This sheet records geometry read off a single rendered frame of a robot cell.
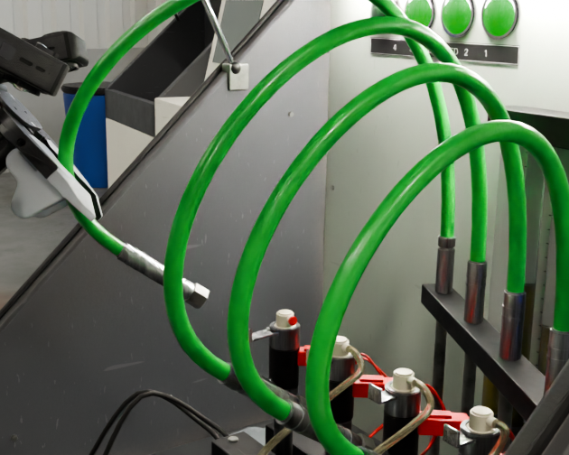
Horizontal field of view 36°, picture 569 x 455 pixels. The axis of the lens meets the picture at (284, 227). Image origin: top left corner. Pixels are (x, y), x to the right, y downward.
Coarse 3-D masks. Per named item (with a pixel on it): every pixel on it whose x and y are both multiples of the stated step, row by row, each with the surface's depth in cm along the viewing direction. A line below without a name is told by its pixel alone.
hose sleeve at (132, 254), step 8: (128, 248) 83; (136, 248) 84; (120, 256) 83; (128, 256) 83; (136, 256) 83; (144, 256) 84; (128, 264) 83; (136, 264) 83; (144, 264) 84; (152, 264) 84; (160, 264) 84; (144, 272) 84; (152, 272) 84; (160, 272) 84; (160, 280) 84; (184, 280) 85; (184, 288) 85; (192, 288) 85; (184, 296) 85
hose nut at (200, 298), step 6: (198, 288) 86; (204, 288) 86; (192, 294) 85; (198, 294) 85; (204, 294) 86; (186, 300) 86; (192, 300) 85; (198, 300) 85; (204, 300) 86; (192, 306) 86; (198, 306) 86
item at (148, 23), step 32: (192, 0) 79; (384, 0) 82; (128, 32) 78; (96, 64) 79; (64, 128) 79; (448, 128) 87; (64, 160) 80; (448, 192) 89; (96, 224) 82; (448, 224) 89
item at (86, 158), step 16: (64, 96) 674; (96, 96) 660; (96, 112) 663; (80, 128) 670; (96, 128) 667; (80, 144) 674; (96, 144) 671; (80, 160) 678; (96, 160) 675; (96, 176) 679
